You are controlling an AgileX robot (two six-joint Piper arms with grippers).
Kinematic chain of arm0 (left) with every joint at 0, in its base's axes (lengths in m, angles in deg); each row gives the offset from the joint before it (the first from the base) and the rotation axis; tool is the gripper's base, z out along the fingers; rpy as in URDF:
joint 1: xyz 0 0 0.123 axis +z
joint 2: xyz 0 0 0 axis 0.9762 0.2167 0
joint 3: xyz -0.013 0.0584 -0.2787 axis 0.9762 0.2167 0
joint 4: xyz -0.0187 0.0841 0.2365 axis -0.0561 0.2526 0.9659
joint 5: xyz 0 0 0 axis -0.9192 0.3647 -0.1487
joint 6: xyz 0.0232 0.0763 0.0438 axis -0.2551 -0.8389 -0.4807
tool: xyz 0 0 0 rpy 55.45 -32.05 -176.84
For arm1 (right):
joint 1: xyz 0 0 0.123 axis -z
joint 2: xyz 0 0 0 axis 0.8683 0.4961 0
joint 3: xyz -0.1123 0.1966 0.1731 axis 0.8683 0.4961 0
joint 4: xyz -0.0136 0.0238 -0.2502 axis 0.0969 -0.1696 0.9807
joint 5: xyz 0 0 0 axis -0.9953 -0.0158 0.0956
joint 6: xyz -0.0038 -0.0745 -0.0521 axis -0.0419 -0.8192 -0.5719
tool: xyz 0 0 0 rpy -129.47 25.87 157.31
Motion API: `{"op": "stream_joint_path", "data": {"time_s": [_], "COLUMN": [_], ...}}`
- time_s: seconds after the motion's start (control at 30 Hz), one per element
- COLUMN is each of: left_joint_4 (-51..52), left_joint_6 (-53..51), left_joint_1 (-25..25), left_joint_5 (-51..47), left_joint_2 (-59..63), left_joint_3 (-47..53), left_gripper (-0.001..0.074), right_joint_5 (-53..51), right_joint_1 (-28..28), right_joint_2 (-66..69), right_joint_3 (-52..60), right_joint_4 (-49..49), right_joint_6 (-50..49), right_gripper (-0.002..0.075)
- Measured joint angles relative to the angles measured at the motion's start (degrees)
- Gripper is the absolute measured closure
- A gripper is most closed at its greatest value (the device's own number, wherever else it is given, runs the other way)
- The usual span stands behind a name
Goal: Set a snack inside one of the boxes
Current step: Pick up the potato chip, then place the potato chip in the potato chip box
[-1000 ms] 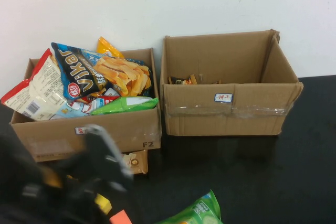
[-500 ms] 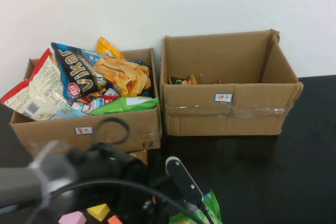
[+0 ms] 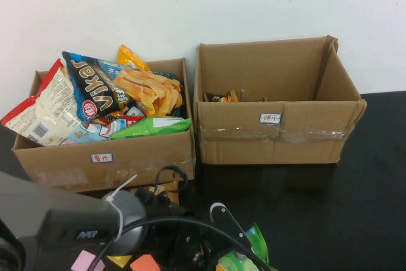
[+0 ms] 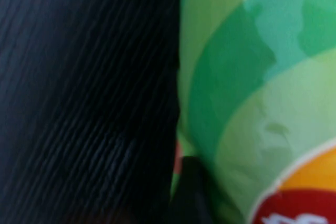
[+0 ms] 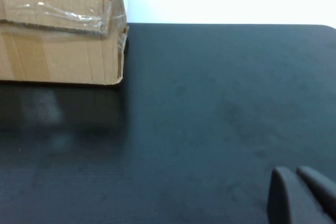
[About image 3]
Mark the orange small snack packet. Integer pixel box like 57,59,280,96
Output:
221,89,240,103

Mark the green cucumber chips bag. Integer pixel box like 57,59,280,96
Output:
218,222,270,271

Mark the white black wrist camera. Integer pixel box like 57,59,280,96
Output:
209,202,254,261

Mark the small red white snack packet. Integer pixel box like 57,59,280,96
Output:
95,105,145,128

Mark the yellow orange snack bag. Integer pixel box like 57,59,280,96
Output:
116,44,152,72

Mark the cardboard box with F2 print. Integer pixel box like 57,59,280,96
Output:
11,58,197,193

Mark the brown biscuit packet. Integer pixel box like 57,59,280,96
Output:
134,180,180,205

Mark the black blue fries snack bag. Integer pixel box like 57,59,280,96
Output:
62,51,187,122

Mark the yellow foam cube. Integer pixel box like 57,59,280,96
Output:
106,254,133,267

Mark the flat green snack bag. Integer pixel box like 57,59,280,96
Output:
110,117,193,140

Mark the orange foam cube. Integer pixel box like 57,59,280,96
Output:
129,254,159,271

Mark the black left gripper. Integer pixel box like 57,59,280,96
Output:
147,209,220,271

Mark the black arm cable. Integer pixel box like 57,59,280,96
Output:
90,165,273,271

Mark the taped open cardboard box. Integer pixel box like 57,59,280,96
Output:
193,35,368,166

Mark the pink foam cube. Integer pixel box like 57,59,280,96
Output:
71,249,106,271

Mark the light blue white snack bag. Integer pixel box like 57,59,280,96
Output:
60,117,128,145

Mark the white label with red writing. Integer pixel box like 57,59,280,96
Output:
90,152,114,164
259,112,282,124

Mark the dark brown small snack packet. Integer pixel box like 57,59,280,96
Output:
202,92,228,103

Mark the white zip tie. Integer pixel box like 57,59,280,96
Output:
101,174,139,243

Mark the red and white snack bag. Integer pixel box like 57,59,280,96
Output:
1,58,84,147

